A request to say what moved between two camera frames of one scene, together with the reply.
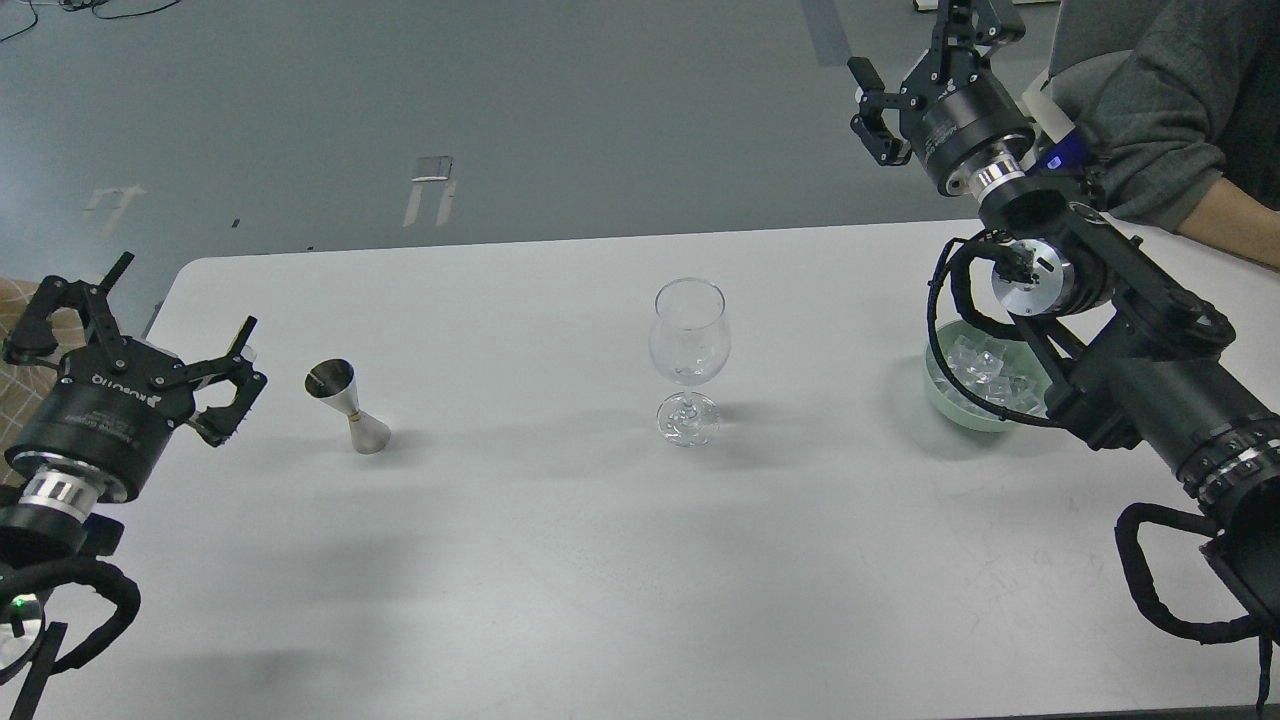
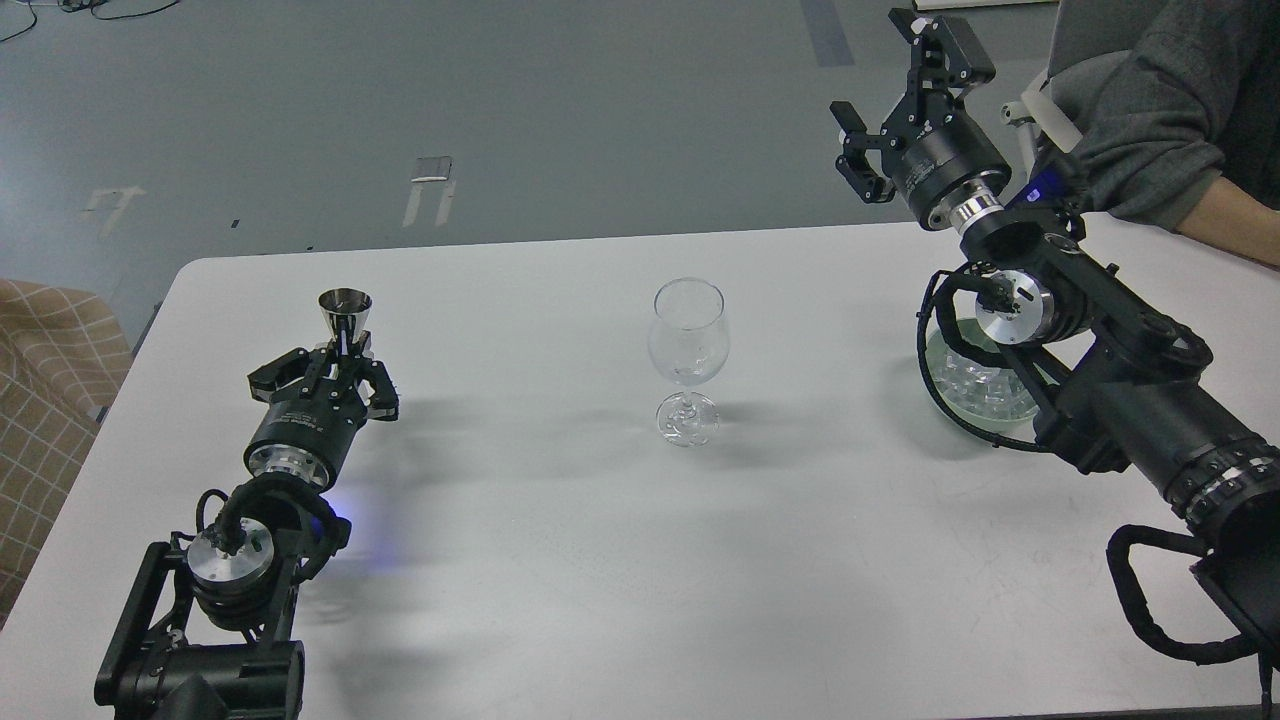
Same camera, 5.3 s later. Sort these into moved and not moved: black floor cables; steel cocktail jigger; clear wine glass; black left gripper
Moved: steel cocktail jigger; black left gripper
Not moved: black floor cables; clear wine glass
